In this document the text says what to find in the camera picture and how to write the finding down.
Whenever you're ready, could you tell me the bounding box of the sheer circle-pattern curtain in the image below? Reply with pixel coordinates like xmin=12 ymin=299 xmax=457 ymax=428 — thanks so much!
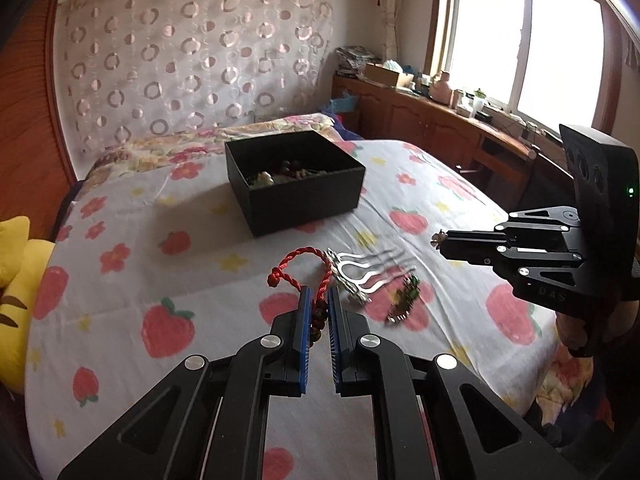
xmin=55 ymin=0 xmax=336 ymax=157

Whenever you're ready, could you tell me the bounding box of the person's right hand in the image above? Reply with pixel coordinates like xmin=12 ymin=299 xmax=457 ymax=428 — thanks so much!
xmin=555 ymin=310 xmax=594 ymax=357

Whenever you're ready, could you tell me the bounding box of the stack of newspapers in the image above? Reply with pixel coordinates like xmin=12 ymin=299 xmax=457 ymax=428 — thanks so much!
xmin=336 ymin=46 xmax=379 ymax=76

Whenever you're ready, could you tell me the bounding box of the blue bag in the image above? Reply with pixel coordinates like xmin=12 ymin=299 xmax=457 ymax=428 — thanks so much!
xmin=322 ymin=91 xmax=359 ymax=114

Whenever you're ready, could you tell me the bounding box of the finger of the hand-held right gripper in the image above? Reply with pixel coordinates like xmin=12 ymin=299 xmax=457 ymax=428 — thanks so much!
xmin=444 ymin=206 xmax=582 ymax=248
xmin=444 ymin=246 xmax=584 ymax=282

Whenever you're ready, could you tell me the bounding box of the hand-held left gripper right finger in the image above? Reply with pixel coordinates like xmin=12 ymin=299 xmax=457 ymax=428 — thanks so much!
xmin=327 ymin=293 xmax=586 ymax=480

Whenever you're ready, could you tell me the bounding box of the long wooden cabinet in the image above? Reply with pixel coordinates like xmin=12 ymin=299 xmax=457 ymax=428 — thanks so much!
xmin=332 ymin=75 xmax=576 ymax=202

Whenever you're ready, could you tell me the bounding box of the silver hair comb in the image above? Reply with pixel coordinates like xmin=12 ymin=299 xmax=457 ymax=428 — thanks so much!
xmin=324 ymin=246 xmax=418 ymax=307

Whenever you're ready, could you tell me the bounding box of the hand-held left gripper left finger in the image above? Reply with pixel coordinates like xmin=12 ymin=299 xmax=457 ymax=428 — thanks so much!
xmin=57 ymin=285 xmax=317 ymax=480

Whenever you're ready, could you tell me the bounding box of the green jewelled hairpin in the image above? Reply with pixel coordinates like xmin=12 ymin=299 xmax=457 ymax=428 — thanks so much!
xmin=384 ymin=274 xmax=422 ymax=327

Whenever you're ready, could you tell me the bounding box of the black square box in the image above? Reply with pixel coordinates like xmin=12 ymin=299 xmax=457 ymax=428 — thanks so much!
xmin=225 ymin=130 xmax=367 ymax=237

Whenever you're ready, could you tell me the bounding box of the floral quilt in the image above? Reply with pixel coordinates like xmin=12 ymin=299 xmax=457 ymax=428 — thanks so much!
xmin=82 ymin=114 xmax=347 ymax=182

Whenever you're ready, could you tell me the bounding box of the brown wooden wardrobe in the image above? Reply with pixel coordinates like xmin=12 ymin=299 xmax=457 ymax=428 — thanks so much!
xmin=0 ymin=0 xmax=77 ymax=228

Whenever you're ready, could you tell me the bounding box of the cardboard box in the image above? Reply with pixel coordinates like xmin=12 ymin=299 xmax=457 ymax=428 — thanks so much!
xmin=364 ymin=62 xmax=416 ymax=89

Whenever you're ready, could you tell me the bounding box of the purple blanket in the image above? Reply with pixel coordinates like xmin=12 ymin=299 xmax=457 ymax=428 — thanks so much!
xmin=334 ymin=114 xmax=372 ymax=144

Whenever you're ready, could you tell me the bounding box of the strawberry-print bedsheet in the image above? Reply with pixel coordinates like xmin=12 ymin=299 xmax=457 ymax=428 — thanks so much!
xmin=25 ymin=137 xmax=596 ymax=480

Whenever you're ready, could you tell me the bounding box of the red cord bead bracelet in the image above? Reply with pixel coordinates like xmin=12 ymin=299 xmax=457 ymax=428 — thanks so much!
xmin=268 ymin=246 xmax=334 ymax=356

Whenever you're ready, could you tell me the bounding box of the wooden chair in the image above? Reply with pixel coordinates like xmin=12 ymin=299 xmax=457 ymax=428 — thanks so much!
xmin=455 ymin=135 xmax=540 ymax=192

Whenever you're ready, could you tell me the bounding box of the yellow plush toy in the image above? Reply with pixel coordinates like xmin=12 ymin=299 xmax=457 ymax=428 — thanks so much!
xmin=0 ymin=216 xmax=57 ymax=392

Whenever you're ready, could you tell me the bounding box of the pale window curtain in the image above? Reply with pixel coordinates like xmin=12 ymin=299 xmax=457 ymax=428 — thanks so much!
xmin=372 ymin=0 xmax=407 ymax=64

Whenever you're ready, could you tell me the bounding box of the dark wooden bead bracelet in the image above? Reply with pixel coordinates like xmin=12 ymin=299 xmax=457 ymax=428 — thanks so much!
xmin=279 ymin=159 xmax=321 ymax=181

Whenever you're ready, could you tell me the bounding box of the wooden-framed window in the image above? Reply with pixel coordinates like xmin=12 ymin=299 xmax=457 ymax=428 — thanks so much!
xmin=429 ymin=0 xmax=628 ymax=137

